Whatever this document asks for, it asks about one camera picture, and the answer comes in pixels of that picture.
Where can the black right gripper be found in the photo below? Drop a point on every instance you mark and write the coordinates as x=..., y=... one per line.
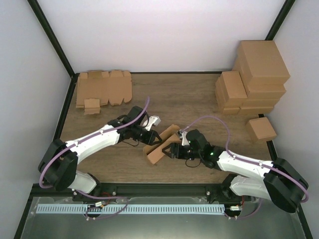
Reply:
x=175, y=147

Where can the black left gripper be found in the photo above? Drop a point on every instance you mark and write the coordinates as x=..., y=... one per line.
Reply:
x=149, y=140

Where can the brown cardboard box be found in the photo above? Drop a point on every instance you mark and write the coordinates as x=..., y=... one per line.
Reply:
x=153, y=154

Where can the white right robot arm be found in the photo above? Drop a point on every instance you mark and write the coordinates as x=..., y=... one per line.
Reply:
x=277, y=181

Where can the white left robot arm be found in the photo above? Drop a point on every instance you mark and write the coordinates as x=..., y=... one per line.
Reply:
x=58, y=167

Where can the medium folded cardboard box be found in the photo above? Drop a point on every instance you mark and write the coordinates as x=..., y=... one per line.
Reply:
x=230, y=90

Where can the small single cardboard box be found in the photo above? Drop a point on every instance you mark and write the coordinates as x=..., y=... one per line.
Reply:
x=260, y=129

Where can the large top cardboard box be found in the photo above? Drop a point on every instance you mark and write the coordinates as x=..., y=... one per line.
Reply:
x=260, y=63

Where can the stack of flat cardboard blanks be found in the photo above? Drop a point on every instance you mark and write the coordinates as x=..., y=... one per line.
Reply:
x=109, y=87

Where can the small loose cardboard flap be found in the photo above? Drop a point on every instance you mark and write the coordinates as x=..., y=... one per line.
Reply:
x=91, y=106

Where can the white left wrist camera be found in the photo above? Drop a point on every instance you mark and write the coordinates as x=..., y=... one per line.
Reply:
x=150, y=122

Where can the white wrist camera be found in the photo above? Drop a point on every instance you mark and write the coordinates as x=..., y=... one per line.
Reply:
x=182, y=136
x=150, y=122

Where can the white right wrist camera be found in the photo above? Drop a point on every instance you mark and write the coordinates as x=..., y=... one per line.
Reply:
x=182, y=136

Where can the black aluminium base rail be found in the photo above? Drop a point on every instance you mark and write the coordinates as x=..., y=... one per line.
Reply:
x=210, y=192

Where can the black frame post left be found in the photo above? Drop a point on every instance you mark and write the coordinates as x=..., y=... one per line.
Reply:
x=37, y=10

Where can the black frame post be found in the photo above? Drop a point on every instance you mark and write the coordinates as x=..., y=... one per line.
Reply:
x=283, y=13
x=37, y=10

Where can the light blue slotted cable duct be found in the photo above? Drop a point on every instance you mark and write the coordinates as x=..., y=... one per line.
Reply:
x=151, y=209

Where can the black frame post right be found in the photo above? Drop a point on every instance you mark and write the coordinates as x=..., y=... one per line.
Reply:
x=283, y=13

